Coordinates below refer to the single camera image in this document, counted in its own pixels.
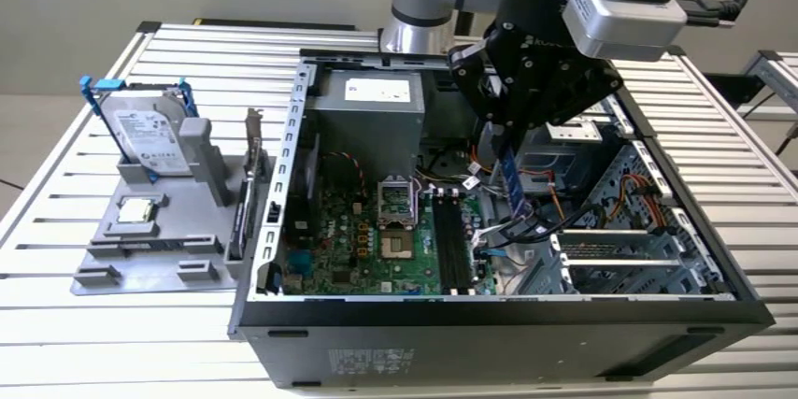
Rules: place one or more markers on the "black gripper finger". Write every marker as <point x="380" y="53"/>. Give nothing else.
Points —
<point x="470" y="72"/>
<point x="579" y="90"/>

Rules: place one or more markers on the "black RAM slot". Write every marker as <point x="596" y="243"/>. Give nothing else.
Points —
<point x="439" y="245"/>
<point x="455" y="245"/>
<point x="463" y="245"/>
<point x="447" y="245"/>

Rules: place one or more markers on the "grey power supply white label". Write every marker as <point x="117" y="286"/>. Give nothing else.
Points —
<point x="367" y="137"/>

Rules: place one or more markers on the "black case fan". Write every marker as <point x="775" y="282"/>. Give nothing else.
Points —
<point x="307" y="184"/>

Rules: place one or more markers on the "grey metal disk bay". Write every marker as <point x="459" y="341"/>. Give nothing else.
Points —
<point x="623" y="262"/>

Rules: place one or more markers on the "CPU socket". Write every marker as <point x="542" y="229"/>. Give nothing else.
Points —
<point x="396" y="245"/>

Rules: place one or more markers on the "green motherboard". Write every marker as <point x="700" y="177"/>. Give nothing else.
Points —
<point x="411" y="273"/>

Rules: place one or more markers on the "hard disk in blue carrier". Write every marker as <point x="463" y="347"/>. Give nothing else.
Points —
<point x="145" y="137"/>

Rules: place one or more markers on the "grey parts rack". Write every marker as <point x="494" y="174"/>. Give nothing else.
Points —
<point x="180" y="221"/>

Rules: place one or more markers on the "black PC case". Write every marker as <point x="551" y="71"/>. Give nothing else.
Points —
<point x="436" y="352"/>

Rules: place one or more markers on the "silver CPU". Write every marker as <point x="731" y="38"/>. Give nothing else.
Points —
<point x="136" y="211"/>

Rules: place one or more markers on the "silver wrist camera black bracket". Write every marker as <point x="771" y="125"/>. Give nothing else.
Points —
<point x="623" y="25"/>

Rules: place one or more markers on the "aluminium frame side table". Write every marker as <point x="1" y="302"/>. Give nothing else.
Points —
<point x="775" y="67"/>

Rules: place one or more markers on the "graphics card with metal bracket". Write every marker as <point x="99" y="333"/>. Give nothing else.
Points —
<point x="252" y="132"/>

